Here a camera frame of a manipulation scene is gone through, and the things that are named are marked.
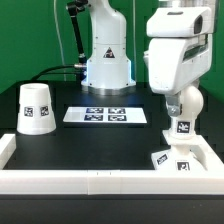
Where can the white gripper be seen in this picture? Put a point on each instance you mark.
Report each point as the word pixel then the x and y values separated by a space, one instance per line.
pixel 175 63

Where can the white lamp bulb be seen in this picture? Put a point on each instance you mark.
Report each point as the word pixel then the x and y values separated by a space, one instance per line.
pixel 183 125

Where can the white lamp base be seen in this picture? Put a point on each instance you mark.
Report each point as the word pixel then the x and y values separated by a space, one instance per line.
pixel 179 156

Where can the white lamp shade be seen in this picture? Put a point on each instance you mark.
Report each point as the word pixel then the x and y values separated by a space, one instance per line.
pixel 35 116

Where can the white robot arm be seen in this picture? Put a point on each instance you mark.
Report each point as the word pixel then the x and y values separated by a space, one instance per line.
pixel 108 68

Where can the white marker plate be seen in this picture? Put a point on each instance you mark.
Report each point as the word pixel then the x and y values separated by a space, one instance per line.
pixel 110 115

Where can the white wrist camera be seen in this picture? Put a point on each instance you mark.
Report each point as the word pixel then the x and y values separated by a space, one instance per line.
pixel 179 22

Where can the white U-shaped border frame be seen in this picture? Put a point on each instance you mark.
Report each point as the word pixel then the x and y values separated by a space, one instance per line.
pixel 27 182

